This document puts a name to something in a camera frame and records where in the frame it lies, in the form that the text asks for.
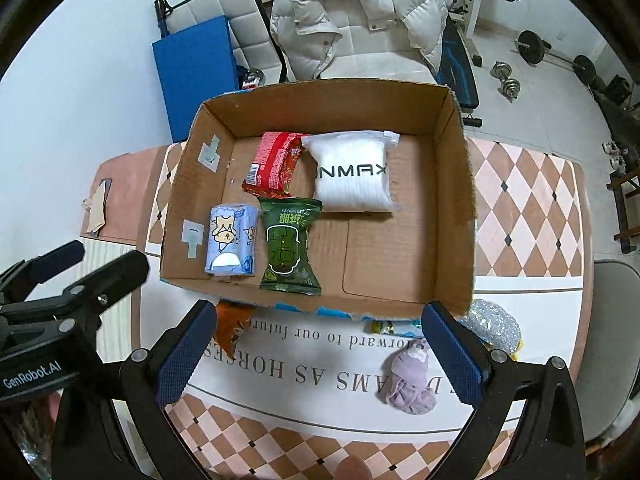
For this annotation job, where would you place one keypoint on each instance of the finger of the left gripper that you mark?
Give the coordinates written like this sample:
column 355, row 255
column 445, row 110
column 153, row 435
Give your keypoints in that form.
column 86, row 298
column 27, row 274

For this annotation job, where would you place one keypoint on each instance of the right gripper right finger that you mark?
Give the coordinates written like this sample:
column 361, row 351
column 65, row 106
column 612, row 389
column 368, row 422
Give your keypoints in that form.
column 548, row 442

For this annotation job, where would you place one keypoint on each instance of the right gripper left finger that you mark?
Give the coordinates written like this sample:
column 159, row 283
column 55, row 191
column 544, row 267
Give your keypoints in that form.
column 89, row 442

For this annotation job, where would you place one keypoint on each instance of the light blue tissue pack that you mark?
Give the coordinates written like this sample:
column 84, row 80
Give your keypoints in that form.
column 231, row 240

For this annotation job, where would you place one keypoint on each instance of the orange snack packet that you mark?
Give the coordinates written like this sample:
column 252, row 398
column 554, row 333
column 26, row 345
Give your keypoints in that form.
column 232, row 319

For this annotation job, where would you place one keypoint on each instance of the silver glitter pouch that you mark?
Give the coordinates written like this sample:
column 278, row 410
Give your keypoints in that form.
column 494, row 326

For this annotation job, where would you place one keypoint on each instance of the green snack packet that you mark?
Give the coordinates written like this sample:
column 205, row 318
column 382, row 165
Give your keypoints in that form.
column 287, row 222

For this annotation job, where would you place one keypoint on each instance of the blue yellow snack packet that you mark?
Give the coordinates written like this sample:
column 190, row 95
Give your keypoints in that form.
column 404, row 329

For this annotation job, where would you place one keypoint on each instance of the small wooden cutout piece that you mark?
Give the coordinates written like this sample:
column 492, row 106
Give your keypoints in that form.
column 95, row 207

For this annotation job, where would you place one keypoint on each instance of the red snack packet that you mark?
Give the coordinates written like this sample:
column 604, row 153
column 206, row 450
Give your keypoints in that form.
column 272, row 167

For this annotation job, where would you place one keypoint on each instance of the blue folder board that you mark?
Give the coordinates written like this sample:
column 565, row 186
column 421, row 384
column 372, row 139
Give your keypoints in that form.
column 193, row 66

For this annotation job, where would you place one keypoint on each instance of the red white small box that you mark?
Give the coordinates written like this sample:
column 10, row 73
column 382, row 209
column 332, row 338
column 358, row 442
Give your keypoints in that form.
column 250, row 78

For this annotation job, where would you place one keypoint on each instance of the brown cardboard box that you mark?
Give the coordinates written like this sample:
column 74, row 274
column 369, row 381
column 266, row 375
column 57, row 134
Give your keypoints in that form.
column 377, row 264

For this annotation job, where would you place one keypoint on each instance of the white ONMAX fabric pack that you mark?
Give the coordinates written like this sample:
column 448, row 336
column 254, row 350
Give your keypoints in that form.
column 352, row 170

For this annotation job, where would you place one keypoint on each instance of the dark wooden rack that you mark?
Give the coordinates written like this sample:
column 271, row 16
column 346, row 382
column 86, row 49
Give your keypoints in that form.
column 625, row 188

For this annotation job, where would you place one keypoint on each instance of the chrome dumbbells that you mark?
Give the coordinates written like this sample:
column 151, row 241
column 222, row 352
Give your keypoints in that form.
column 509, row 87

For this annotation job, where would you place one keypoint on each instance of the black weight bench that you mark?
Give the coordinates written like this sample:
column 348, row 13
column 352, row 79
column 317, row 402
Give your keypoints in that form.
column 455, row 72

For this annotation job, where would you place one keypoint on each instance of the white puffer jacket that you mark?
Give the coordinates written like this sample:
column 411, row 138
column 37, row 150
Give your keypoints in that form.
column 388, row 39

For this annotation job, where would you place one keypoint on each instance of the black barbell on floor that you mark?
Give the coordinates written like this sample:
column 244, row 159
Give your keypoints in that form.
column 533, row 50

